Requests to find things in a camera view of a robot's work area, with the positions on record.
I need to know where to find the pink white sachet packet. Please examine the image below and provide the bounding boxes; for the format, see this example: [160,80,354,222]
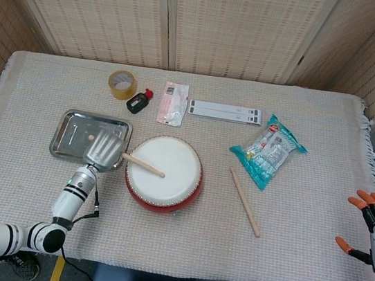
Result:
[155,80,191,128]

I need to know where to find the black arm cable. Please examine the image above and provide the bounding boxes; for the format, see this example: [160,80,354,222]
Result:
[71,176,106,228]

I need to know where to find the wooden drumstick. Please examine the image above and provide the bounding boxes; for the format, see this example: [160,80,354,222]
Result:
[83,134,170,179]
[220,166,271,239]

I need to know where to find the white flat strip black marks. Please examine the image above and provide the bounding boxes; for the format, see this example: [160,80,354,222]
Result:
[187,106,263,127]
[189,98,263,119]

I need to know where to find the teal clear snack bag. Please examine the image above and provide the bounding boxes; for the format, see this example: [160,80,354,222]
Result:
[224,109,313,197]

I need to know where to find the red drum white skin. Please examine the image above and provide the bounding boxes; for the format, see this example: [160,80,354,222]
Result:
[118,129,209,222]

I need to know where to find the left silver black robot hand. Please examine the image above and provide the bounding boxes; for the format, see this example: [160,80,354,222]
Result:
[80,127,130,176]

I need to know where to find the black floor cable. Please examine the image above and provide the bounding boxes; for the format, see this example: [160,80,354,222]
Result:
[55,244,105,281]

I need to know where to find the stainless steel tray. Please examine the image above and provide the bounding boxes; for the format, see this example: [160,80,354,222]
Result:
[48,106,136,169]

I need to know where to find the yellow packing tape roll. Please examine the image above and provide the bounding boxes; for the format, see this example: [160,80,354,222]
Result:
[105,68,140,103]

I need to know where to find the white woven tablecloth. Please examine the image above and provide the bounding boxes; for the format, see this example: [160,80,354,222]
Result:
[0,44,375,281]

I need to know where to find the dark sneaker shoe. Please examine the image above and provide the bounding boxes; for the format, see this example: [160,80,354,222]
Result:
[0,248,43,281]

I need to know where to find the black and red marker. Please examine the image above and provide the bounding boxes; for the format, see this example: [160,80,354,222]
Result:
[125,85,156,117]

